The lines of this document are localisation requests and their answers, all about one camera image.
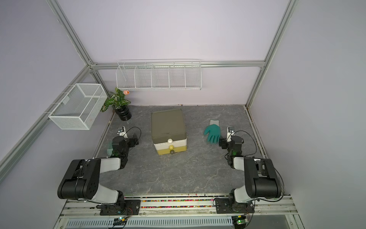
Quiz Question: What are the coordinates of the olive three-drawer storage box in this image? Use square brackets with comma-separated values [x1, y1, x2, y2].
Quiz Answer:
[151, 109, 187, 155]

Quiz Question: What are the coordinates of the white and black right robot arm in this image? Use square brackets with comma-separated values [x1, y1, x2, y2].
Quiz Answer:
[219, 136, 285, 211]

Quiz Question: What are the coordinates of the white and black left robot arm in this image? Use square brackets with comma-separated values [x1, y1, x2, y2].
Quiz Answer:
[57, 134, 139, 206]

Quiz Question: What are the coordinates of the green rubber glove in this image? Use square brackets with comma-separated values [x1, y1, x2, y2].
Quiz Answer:
[204, 119, 221, 144]

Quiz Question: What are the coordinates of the light green dustpan brush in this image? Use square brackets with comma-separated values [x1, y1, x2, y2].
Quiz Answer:
[107, 145, 113, 157]

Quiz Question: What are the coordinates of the potted green plant black pot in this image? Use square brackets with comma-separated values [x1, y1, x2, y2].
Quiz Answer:
[100, 87, 132, 121]

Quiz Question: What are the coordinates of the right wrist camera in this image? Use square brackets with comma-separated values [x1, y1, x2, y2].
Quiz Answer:
[226, 127, 235, 142]

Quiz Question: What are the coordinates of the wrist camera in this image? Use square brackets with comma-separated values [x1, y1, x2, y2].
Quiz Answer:
[226, 127, 235, 142]
[117, 127, 128, 138]

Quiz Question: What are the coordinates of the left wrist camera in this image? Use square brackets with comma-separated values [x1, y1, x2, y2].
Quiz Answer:
[117, 127, 128, 138]

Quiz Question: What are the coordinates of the white wire cube basket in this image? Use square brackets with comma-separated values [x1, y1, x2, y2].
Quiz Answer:
[49, 84, 107, 130]

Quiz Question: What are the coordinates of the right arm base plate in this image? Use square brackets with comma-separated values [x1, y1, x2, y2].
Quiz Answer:
[213, 198, 254, 214]

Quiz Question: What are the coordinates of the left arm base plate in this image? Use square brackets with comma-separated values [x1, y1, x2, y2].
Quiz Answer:
[97, 199, 141, 216]

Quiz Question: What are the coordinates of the long white wire shelf basket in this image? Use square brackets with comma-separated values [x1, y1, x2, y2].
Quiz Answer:
[116, 59, 202, 90]

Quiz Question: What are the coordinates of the white slotted cable duct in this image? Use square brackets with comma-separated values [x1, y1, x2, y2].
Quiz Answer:
[65, 216, 234, 229]

